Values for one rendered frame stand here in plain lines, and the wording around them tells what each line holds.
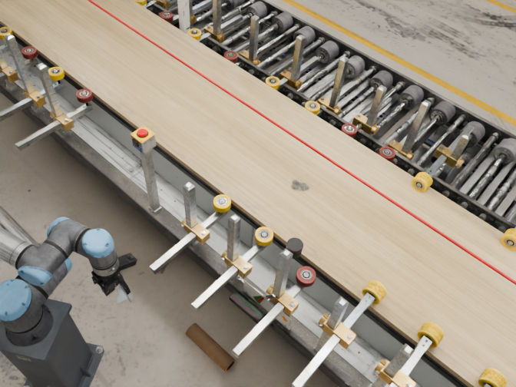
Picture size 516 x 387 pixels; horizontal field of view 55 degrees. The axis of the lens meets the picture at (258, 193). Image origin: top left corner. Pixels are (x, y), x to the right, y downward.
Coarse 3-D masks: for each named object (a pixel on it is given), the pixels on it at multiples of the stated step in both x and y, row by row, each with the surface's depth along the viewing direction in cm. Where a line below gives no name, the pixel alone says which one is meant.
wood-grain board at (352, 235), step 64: (0, 0) 302; (64, 0) 306; (128, 0) 311; (64, 64) 269; (128, 64) 272; (192, 64) 276; (192, 128) 245; (256, 128) 248; (320, 128) 251; (256, 192) 223; (320, 192) 225; (384, 192) 228; (320, 256) 204; (384, 256) 206; (448, 256) 208; (512, 256) 210; (384, 320) 191; (448, 320) 190; (512, 320) 192; (512, 384) 177
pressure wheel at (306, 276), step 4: (300, 268) 200; (304, 268) 200; (308, 268) 200; (312, 268) 200; (296, 272) 199; (300, 272) 198; (304, 272) 199; (308, 272) 199; (312, 272) 199; (296, 276) 198; (300, 276) 197; (304, 276) 198; (308, 276) 198; (312, 276) 198; (296, 280) 199; (300, 280) 196; (304, 280) 196; (308, 280) 196; (312, 280) 196; (300, 284) 198; (304, 284) 197; (308, 284) 196; (312, 284) 198
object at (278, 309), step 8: (296, 288) 199; (304, 288) 202; (280, 304) 194; (272, 312) 192; (280, 312) 194; (264, 320) 190; (272, 320) 191; (256, 328) 188; (264, 328) 188; (248, 336) 185; (256, 336) 186; (240, 344) 183; (248, 344) 184; (240, 352) 182
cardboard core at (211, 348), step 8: (192, 328) 267; (200, 328) 269; (192, 336) 266; (200, 336) 264; (208, 336) 265; (200, 344) 263; (208, 344) 262; (216, 344) 263; (208, 352) 261; (216, 352) 260; (224, 352) 260; (216, 360) 259; (224, 360) 257; (232, 360) 258; (224, 368) 257
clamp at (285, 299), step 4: (272, 284) 199; (268, 288) 198; (272, 288) 197; (268, 292) 197; (272, 292) 196; (284, 292) 197; (276, 296) 195; (280, 296) 195; (284, 296) 195; (288, 296) 196; (272, 300) 199; (276, 300) 195; (280, 300) 194; (284, 300) 194; (288, 300) 194; (292, 300) 195; (284, 304) 193; (288, 304) 193; (296, 304) 194; (284, 308) 195; (288, 308) 192; (292, 308) 193; (296, 308) 196; (288, 312) 194; (292, 312) 193
